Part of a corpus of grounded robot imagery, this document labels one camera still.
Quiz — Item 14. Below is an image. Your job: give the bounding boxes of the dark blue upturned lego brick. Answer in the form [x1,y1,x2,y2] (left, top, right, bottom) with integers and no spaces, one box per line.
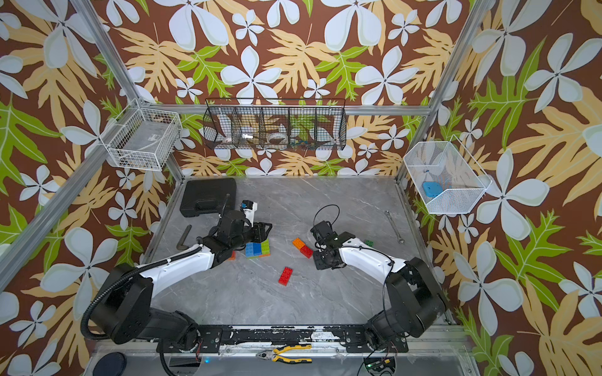
[253,243,263,257]

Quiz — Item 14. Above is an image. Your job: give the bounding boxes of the aluminium frame post right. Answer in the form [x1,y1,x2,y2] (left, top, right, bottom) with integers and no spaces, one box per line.
[394,0,495,182]

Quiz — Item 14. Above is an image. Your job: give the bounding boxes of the small red lego brick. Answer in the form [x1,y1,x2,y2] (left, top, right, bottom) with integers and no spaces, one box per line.
[299,245,313,259]

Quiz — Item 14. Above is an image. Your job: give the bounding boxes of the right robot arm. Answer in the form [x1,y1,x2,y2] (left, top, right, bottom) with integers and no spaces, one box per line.
[310,221,449,349]

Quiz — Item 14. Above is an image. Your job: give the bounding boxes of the black round disc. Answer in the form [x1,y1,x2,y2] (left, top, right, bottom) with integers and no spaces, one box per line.
[92,352,127,376]

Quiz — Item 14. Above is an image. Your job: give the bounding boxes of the aluminium frame post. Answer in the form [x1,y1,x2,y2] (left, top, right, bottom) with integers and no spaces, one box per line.
[71,1,184,182]
[394,0,495,182]

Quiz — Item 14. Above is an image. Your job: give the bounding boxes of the yellow black pliers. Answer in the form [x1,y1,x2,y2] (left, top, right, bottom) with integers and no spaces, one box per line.
[256,344,314,365]

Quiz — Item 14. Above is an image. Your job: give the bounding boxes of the white wire basket left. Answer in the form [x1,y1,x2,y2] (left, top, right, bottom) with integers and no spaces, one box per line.
[102,100,182,172]

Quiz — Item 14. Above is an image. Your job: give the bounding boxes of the grey allen key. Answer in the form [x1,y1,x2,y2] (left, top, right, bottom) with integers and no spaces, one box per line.
[177,225,192,251]

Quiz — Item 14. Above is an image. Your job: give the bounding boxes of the aluminium frame post left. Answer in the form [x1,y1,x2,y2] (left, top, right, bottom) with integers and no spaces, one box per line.
[71,1,184,182]

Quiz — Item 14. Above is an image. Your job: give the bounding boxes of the white wire basket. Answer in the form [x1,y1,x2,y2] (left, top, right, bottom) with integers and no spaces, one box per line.
[102,100,182,172]
[404,136,492,216]

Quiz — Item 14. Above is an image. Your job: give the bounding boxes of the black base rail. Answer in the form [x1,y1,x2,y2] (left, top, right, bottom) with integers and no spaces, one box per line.
[187,323,409,354]

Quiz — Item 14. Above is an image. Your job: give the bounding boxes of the black plastic tool case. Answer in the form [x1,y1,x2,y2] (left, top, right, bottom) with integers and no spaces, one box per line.
[180,178,237,218]

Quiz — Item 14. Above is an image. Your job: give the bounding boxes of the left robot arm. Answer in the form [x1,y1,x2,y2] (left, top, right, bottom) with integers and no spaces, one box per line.
[80,200,272,351]

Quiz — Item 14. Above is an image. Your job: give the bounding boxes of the small orange upturned lego brick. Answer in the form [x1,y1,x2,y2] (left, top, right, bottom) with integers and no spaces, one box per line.
[292,238,307,251]

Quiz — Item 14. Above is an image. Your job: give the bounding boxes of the black wire basket centre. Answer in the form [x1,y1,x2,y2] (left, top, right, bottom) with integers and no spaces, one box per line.
[201,98,348,150]

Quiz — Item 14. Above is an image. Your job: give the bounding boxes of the light blue lego brick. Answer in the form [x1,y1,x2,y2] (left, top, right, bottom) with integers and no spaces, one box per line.
[245,243,255,259]

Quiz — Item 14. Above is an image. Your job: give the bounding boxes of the blue sponge in basket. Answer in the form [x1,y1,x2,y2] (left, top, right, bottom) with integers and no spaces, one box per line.
[422,181,444,198]

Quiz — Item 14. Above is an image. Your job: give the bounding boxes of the silver combination wrench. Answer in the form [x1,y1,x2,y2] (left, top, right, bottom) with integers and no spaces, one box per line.
[384,210,405,244]

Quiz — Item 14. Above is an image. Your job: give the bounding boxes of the lime green lego brick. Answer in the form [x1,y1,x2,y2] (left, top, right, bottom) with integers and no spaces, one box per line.
[261,240,271,257]

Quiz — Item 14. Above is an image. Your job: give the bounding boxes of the long red lego brick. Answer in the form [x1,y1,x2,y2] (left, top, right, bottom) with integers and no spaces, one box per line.
[278,267,293,286]

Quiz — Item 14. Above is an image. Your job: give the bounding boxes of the white wire basket right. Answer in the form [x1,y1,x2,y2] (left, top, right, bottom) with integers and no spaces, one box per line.
[404,136,492,216]

